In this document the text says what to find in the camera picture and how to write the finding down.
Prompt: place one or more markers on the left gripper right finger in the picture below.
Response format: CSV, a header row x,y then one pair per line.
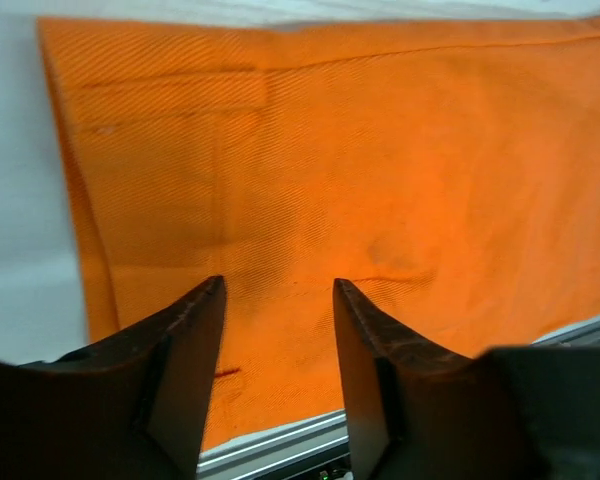
x,y
416,410

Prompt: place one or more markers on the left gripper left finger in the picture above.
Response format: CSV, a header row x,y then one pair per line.
x,y
131,406

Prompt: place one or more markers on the orange trousers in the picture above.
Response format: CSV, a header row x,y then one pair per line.
x,y
450,169

